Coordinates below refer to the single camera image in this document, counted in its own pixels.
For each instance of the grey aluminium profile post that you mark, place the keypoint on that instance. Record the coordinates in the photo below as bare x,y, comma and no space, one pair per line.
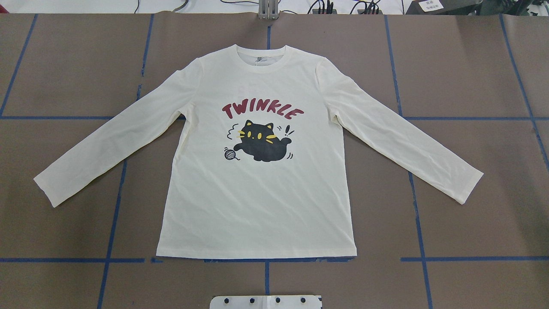
268,10

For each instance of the cream long-sleeve cat shirt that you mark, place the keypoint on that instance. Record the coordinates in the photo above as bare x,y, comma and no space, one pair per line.
259,171

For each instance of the white metal base plate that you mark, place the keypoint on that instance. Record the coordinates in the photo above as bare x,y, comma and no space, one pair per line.
267,302

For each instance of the black device with label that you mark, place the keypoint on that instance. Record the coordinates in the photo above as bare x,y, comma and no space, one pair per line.
443,7

